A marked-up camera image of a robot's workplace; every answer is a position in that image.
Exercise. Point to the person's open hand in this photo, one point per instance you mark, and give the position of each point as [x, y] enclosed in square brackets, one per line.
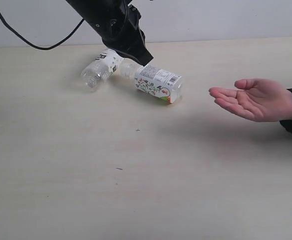
[258, 100]

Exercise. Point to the clear bottle white blue label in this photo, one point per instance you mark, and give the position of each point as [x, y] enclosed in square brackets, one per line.
[100, 70]

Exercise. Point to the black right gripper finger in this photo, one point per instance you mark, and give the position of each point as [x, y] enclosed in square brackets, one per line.
[131, 48]

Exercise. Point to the clear bottle floral label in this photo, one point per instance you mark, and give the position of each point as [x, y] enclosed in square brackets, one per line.
[154, 81]

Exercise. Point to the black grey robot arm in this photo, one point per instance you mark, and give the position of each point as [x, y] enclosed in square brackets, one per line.
[117, 23]

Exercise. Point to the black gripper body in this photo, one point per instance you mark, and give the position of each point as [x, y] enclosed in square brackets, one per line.
[114, 20]

